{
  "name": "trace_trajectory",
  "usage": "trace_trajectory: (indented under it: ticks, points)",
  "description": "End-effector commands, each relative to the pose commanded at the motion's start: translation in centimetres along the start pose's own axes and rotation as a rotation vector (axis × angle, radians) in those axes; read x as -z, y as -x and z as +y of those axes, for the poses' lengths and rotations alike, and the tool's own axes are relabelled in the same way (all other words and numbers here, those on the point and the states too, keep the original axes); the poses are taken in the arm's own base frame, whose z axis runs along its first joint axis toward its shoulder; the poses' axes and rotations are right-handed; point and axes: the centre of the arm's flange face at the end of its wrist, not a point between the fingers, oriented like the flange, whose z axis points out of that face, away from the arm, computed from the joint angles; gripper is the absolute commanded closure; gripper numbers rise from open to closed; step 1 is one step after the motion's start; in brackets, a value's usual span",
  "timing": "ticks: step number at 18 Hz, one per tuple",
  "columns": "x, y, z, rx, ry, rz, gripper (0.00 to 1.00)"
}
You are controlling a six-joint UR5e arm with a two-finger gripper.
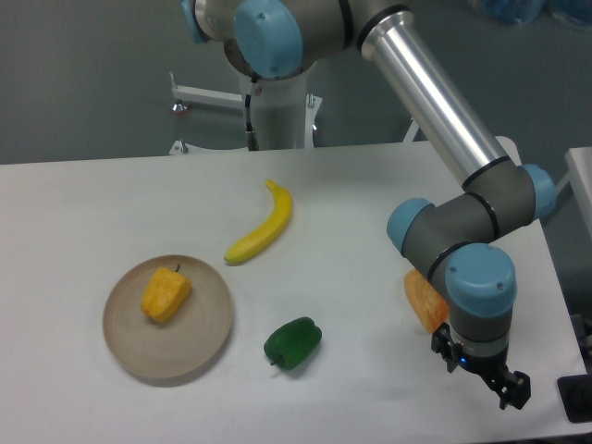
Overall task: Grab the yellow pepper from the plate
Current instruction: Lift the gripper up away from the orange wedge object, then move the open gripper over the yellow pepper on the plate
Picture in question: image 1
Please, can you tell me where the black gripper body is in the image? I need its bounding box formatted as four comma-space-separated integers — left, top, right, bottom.
447, 327, 510, 379

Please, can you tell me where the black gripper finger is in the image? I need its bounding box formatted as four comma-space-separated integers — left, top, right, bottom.
480, 365, 531, 410
430, 322, 458, 373

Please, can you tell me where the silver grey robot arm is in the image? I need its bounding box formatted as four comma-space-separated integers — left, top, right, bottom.
180, 1, 556, 409

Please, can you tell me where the orange bell pepper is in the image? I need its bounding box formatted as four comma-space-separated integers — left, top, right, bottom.
403, 269, 450, 334

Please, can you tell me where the green bell pepper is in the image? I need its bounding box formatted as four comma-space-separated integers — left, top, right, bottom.
264, 316, 323, 371

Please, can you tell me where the beige round plate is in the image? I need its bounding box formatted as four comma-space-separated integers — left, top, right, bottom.
103, 254, 233, 387

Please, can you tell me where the black device at right edge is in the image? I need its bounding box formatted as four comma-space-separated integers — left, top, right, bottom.
557, 375, 591, 424

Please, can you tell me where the yellow banana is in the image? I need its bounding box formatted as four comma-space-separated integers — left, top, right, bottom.
224, 179, 293, 265

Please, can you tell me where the black cable on pedestal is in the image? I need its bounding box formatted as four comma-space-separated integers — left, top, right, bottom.
243, 76, 260, 152

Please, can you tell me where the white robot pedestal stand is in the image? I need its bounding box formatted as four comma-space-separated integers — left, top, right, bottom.
169, 72, 323, 152

